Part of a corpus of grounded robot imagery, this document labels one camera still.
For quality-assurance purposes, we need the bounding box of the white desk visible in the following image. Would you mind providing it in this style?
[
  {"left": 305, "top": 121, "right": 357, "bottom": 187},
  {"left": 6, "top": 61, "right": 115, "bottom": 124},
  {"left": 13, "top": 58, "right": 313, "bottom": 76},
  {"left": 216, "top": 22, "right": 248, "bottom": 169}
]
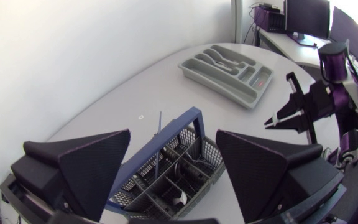
[{"left": 257, "top": 28, "right": 334, "bottom": 68}]

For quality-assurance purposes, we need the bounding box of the pale plastic fork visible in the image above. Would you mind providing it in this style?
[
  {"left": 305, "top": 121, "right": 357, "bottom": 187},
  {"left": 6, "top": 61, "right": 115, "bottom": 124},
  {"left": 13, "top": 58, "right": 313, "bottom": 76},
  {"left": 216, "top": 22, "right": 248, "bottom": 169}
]
[{"left": 214, "top": 60, "right": 241, "bottom": 68}]

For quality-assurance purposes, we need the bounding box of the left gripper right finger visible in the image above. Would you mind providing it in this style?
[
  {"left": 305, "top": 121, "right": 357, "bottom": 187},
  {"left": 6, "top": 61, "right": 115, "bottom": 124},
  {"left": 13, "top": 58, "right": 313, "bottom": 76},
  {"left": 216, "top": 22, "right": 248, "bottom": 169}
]
[{"left": 215, "top": 129, "right": 344, "bottom": 224}]

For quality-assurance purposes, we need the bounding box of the steel fork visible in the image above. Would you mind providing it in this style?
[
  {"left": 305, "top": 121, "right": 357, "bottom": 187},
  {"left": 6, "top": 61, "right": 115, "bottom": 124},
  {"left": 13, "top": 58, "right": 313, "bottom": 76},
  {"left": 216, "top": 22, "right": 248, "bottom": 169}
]
[{"left": 185, "top": 151, "right": 213, "bottom": 168}]

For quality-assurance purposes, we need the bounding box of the grey cutlery basket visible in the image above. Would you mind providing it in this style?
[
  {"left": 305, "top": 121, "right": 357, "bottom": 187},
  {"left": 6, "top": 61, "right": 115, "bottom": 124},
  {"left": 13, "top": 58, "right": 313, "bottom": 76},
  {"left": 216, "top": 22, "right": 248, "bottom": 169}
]
[{"left": 106, "top": 106, "right": 226, "bottom": 221}]

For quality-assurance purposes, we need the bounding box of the grey cutlery tray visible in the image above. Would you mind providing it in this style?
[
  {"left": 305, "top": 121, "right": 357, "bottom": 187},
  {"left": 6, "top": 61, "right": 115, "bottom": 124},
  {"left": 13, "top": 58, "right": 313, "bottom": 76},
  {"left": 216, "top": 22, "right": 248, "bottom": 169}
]
[{"left": 178, "top": 44, "right": 275, "bottom": 110}]

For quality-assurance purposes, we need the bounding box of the dark computer screen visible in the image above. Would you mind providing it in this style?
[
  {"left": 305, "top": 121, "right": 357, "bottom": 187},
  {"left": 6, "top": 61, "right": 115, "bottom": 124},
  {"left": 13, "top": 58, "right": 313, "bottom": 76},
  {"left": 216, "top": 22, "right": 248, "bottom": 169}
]
[
  {"left": 283, "top": 0, "right": 331, "bottom": 47},
  {"left": 329, "top": 6, "right": 358, "bottom": 76}
]

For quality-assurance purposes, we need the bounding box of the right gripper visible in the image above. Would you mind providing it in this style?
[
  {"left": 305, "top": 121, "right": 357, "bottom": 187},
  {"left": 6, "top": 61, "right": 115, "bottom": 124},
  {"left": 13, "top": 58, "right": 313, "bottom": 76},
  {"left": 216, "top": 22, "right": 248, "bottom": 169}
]
[{"left": 264, "top": 72, "right": 337, "bottom": 145}]

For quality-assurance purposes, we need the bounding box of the pale plastic knife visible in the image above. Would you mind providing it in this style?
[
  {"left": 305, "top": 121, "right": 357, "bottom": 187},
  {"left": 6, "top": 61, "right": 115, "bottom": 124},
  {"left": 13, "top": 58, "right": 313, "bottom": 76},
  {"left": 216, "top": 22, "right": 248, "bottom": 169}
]
[{"left": 264, "top": 111, "right": 303, "bottom": 128}]

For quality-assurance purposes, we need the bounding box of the black box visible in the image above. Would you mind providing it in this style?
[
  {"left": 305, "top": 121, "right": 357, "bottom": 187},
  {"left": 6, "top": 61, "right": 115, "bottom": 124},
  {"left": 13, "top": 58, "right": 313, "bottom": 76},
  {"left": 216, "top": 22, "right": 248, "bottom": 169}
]
[{"left": 253, "top": 3, "right": 287, "bottom": 34}]

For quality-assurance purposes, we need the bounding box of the pale plastic spoon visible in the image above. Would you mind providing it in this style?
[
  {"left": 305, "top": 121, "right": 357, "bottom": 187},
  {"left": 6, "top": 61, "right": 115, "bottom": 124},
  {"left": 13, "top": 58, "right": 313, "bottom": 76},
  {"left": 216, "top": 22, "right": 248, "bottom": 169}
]
[{"left": 172, "top": 190, "right": 188, "bottom": 206}]

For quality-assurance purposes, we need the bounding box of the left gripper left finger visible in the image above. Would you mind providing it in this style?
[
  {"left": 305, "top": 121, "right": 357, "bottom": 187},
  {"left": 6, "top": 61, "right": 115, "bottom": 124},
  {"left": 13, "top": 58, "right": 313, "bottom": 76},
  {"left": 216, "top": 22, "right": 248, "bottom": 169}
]
[{"left": 10, "top": 129, "right": 131, "bottom": 222}]

